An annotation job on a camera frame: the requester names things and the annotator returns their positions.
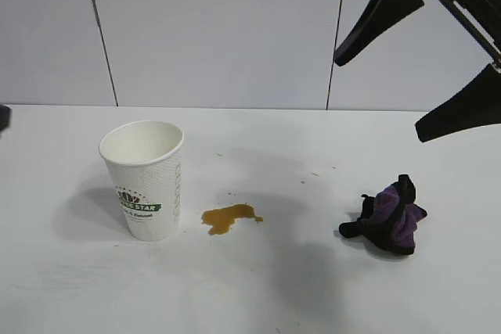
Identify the brown coffee spill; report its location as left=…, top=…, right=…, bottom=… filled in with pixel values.
left=201, top=203, right=264, bottom=236

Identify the purple and black cloth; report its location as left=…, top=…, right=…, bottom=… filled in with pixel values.
left=338, top=173, right=428, bottom=256

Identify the white paper coffee cup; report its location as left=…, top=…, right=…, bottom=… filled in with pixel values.
left=98, top=120, right=185, bottom=242

